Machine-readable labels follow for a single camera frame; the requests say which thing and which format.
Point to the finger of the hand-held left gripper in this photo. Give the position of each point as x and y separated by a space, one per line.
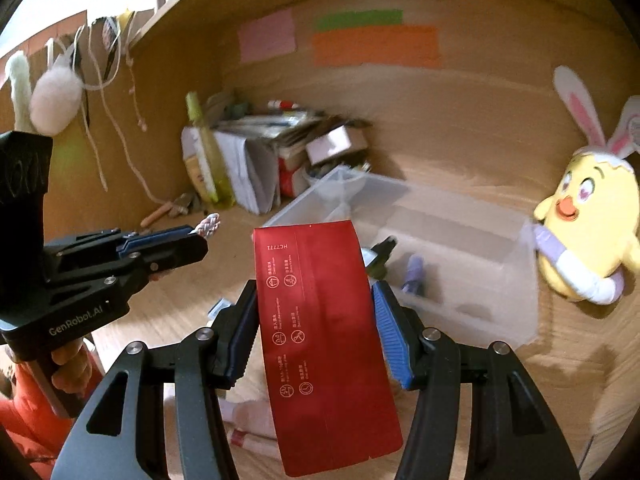
135 245
175 255

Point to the dark green small jar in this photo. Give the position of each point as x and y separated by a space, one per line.
239 110

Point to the green spray bottle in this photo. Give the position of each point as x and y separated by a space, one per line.
210 160

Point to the small white cardboard box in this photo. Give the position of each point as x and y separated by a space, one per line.
332 142

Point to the pink paper note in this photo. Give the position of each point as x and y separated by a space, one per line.
267 35

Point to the small purple item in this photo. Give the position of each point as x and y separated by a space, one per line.
415 272

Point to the red foil packet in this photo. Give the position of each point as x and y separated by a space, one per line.
320 335

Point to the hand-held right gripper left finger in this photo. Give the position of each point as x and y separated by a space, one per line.
240 345

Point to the white fluffy pompom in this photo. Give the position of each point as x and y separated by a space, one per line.
55 100

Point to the white bowl of stones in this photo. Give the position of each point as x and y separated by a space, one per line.
325 171

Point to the grey metal tool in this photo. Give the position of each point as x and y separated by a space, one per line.
185 202

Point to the clear plastic storage box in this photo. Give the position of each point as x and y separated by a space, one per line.
450 240

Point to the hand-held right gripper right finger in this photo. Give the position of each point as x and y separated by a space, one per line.
392 345

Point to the red white glue tube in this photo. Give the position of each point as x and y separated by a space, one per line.
282 105

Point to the pile of leaflets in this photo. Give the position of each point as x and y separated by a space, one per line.
280 127

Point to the yellow chick plush toy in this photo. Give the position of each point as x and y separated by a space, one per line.
585 220

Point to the pale green felt piece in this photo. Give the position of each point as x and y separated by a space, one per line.
20 90

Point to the orange paper note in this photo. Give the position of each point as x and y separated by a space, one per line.
375 47

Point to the green paper note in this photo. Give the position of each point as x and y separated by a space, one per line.
360 20

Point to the white folded paper sheets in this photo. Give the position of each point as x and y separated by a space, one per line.
245 170

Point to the black clip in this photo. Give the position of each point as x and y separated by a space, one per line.
382 257

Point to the person's left hand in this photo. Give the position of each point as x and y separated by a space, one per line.
75 370

